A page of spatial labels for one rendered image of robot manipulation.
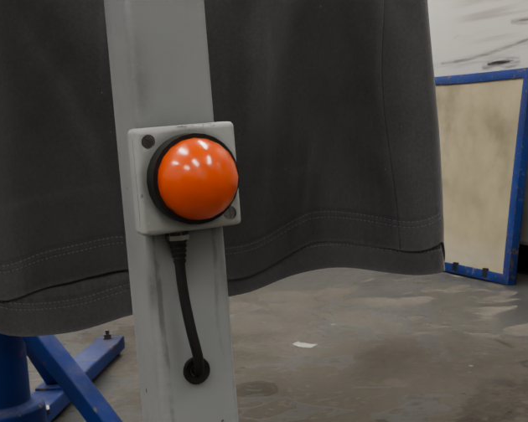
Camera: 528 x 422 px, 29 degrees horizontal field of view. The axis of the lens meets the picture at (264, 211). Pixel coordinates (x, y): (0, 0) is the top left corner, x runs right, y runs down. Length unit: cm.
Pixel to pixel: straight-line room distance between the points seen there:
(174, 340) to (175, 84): 12
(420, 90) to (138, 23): 44
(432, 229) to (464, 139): 298
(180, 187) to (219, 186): 2
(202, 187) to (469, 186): 338
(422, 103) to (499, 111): 283
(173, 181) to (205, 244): 5
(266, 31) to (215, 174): 39
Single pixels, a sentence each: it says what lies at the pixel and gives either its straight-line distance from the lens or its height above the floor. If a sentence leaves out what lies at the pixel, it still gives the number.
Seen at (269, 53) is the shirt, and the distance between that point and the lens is 82.
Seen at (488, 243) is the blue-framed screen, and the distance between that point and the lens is 369.
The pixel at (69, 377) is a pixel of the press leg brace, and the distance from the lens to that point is 198.
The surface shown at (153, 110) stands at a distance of 48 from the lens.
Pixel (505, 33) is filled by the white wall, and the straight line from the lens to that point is 377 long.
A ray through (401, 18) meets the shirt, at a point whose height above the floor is 74.
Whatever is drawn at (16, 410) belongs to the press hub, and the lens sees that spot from 213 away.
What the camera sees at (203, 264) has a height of 61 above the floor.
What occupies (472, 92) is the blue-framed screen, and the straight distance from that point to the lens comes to 386.
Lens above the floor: 68
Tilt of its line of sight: 6 degrees down
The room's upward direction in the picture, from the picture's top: 4 degrees counter-clockwise
